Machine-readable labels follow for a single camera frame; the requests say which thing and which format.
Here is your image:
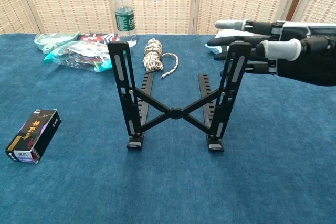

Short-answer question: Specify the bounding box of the black box with gold print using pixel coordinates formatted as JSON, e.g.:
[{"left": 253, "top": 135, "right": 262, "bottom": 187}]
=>
[{"left": 5, "top": 108, "right": 62, "bottom": 165}]

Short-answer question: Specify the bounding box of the black folding metal stand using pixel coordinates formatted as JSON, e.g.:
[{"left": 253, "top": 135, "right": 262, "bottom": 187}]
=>
[{"left": 107, "top": 40, "right": 252, "bottom": 153}]

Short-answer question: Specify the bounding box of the woven bamboo folding screen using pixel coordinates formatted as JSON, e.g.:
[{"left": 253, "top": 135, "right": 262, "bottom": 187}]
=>
[{"left": 0, "top": 0, "right": 336, "bottom": 36}]

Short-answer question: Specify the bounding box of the red black printed packet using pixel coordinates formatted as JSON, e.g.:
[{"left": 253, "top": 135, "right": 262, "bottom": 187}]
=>
[{"left": 79, "top": 33, "right": 121, "bottom": 48}]

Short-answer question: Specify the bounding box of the beige braided rope bundle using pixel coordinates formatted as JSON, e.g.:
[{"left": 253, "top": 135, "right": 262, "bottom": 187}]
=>
[{"left": 142, "top": 38, "right": 180, "bottom": 79}]

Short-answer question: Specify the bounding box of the teal clear snack bag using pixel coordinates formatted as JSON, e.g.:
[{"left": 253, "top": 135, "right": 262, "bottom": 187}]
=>
[{"left": 43, "top": 40, "right": 129, "bottom": 73}]

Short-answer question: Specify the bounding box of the pale green plastic dustpan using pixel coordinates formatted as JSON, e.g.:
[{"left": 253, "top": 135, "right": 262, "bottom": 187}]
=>
[{"left": 33, "top": 31, "right": 81, "bottom": 54}]

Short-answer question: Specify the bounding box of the light blue wet wipes pack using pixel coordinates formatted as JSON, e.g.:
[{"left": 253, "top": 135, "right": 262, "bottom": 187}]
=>
[{"left": 204, "top": 28, "right": 238, "bottom": 57}]

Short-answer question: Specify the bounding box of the clear plastic water bottle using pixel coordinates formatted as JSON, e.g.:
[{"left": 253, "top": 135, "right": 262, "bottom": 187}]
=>
[{"left": 112, "top": 0, "right": 138, "bottom": 48}]

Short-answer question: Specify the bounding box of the blue felt table cover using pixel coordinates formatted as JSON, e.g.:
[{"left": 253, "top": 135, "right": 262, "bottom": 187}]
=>
[{"left": 0, "top": 33, "right": 336, "bottom": 224}]

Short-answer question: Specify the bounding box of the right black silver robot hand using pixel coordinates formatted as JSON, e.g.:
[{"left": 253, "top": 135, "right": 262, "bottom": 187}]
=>
[{"left": 207, "top": 18, "right": 336, "bottom": 87}]

